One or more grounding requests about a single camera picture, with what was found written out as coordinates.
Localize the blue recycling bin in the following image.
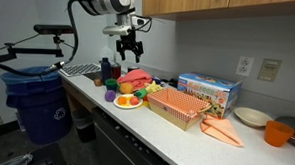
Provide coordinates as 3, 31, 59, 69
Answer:
0, 64, 76, 147

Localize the dark blue bottle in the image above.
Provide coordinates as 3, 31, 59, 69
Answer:
99, 56, 114, 84

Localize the white braided cable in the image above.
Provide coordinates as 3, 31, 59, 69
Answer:
0, 151, 34, 165

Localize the orange cloth napkin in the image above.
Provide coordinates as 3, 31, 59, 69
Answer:
198, 114, 246, 149

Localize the orange fruit plush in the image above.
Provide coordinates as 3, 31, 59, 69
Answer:
116, 95, 128, 107

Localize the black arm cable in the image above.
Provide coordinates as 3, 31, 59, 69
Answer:
0, 0, 82, 79

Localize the small black trash bin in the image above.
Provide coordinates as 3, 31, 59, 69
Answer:
70, 108, 99, 144

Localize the wooden wall cabinet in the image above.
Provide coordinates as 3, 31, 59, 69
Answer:
140, 0, 295, 27

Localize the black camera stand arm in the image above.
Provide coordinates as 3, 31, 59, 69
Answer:
0, 32, 66, 70

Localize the pink red cloth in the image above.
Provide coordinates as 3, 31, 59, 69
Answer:
116, 68, 153, 93

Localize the orange round bumpy plush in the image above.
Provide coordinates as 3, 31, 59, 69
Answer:
119, 81, 136, 95

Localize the grey keyboard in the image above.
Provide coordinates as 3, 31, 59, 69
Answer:
58, 62, 102, 79

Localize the green plush toy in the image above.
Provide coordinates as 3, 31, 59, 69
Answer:
134, 87, 149, 101

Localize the black stapler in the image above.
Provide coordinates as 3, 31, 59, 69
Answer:
160, 77, 179, 89

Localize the orange checkered basket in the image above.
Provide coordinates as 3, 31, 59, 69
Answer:
144, 85, 213, 132

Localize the beige wall switch plate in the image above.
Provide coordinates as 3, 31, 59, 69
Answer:
257, 57, 283, 83

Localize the small brown ball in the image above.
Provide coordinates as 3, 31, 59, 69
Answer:
93, 77, 104, 88

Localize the beige bowl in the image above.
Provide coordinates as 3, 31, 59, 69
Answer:
233, 106, 274, 129

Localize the orange plastic cup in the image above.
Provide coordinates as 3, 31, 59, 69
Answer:
263, 120, 295, 149

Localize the blue toy food box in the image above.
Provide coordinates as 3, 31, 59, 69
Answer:
175, 72, 244, 121

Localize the dark blue cloth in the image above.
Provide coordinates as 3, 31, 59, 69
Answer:
151, 76, 163, 86

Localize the black stereo camera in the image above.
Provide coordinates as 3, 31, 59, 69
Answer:
33, 22, 76, 36

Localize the white paper plate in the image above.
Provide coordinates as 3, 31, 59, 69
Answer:
112, 92, 144, 110

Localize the white wall outlet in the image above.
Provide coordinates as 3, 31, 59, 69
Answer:
235, 55, 256, 78

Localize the purple ball plush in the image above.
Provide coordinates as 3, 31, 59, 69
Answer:
104, 89, 117, 103

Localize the black dishwasher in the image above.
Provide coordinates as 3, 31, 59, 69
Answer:
89, 106, 174, 165

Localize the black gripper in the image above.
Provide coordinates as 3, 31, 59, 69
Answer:
114, 30, 146, 64

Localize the green cup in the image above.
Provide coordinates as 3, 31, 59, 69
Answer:
104, 78, 119, 92

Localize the red peach plush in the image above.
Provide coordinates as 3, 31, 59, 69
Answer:
129, 96, 141, 106

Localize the dark red can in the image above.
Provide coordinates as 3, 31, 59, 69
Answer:
110, 62, 122, 80

